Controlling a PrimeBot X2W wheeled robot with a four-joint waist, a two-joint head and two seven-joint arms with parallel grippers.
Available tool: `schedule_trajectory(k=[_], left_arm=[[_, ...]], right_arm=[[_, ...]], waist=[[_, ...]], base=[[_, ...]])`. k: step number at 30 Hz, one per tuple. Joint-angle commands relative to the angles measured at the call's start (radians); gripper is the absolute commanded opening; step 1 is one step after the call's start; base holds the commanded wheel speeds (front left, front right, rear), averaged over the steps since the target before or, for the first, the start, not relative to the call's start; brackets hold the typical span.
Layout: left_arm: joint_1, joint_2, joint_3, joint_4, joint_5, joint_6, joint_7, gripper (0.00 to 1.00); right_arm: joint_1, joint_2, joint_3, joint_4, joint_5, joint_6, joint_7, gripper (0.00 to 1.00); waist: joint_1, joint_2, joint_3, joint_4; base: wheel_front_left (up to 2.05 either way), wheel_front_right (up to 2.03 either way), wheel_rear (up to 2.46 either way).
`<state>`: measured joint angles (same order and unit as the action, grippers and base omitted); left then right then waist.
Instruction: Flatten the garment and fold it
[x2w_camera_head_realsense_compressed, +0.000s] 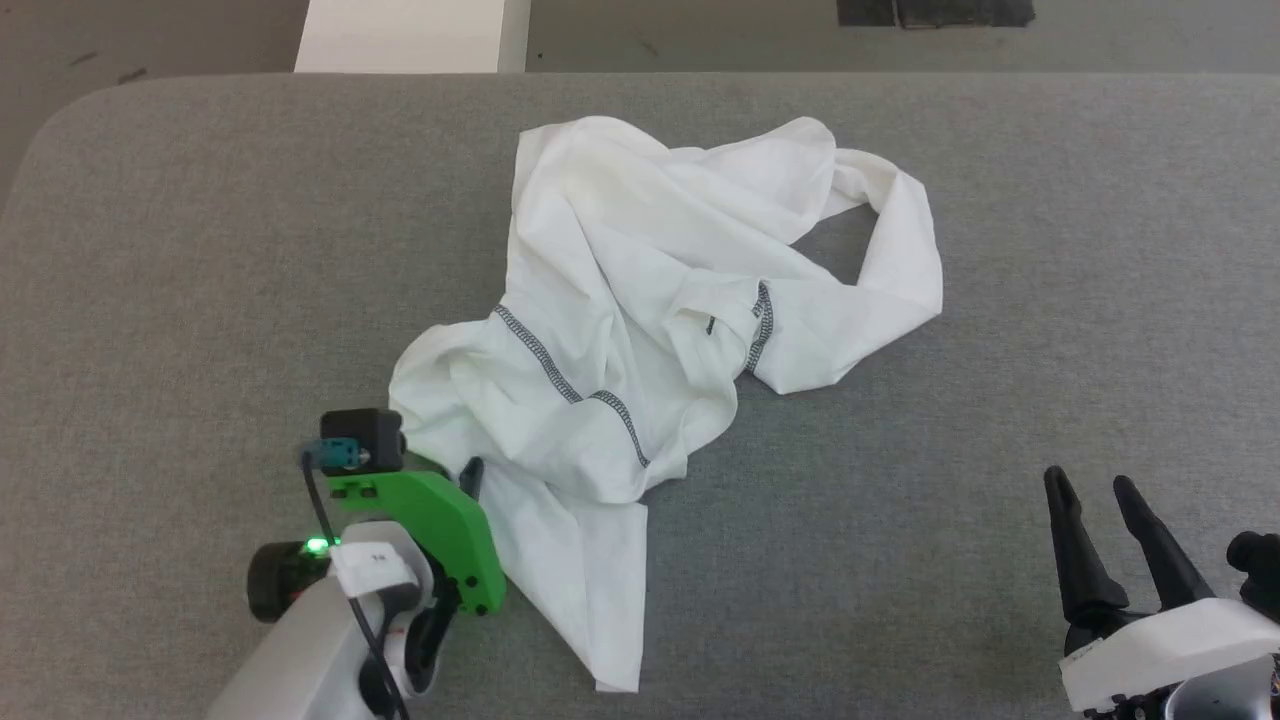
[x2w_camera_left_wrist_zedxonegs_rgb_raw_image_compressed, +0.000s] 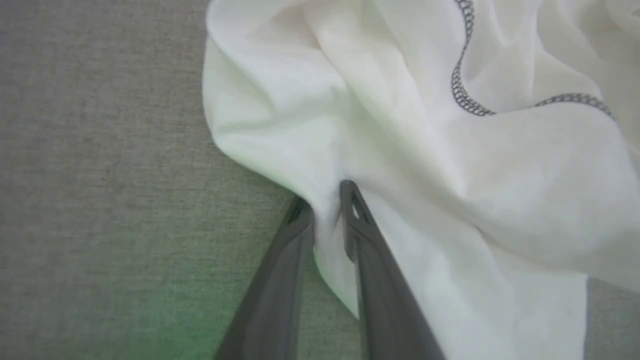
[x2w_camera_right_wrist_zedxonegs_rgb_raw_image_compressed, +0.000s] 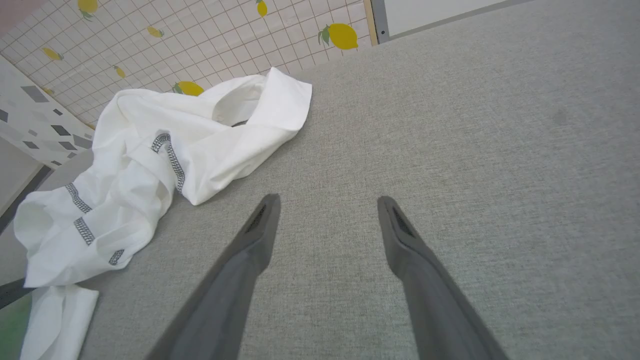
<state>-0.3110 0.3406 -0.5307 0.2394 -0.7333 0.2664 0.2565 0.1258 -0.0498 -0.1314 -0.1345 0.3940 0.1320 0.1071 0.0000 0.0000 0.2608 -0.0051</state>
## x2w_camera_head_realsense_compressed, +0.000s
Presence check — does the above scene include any white t-shirt with LUCKY patch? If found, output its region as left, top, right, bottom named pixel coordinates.
left=387, top=114, right=945, bottom=695

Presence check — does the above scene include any long black floor plate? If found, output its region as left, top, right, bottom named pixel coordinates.
left=896, top=0, right=1037, bottom=30

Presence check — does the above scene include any white rectangular box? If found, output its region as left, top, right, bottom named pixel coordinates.
left=294, top=0, right=532, bottom=75

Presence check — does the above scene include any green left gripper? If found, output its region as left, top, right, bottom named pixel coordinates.
left=327, top=456, right=509, bottom=616

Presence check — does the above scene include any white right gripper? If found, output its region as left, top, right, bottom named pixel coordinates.
left=1043, top=465, right=1280, bottom=714

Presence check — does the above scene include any black left camera cable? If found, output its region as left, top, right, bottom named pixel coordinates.
left=301, top=448, right=413, bottom=720

